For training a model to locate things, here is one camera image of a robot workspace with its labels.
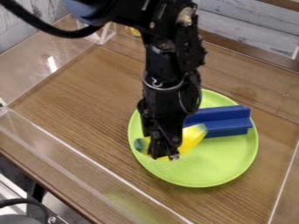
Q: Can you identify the clear acrylic enclosure wall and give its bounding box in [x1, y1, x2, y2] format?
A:
[0, 107, 193, 224]

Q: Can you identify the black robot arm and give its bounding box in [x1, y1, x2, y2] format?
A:
[0, 0, 208, 160]

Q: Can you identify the clear acrylic corner bracket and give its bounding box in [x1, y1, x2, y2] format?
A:
[83, 22, 118, 46]

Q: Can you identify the yellow toy banana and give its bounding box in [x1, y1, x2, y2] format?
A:
[134, 123, 209, 161]

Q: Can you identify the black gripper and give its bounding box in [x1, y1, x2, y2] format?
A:
[135, 73, 204, 162]

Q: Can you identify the blue plastic block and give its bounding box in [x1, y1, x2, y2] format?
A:
[185, 105, 254, 138]

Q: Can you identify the black cable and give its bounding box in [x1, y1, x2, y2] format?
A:
[0, 198, 49, 224]

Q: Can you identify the green round plate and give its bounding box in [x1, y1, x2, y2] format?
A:
[129, 89, 258, 187]

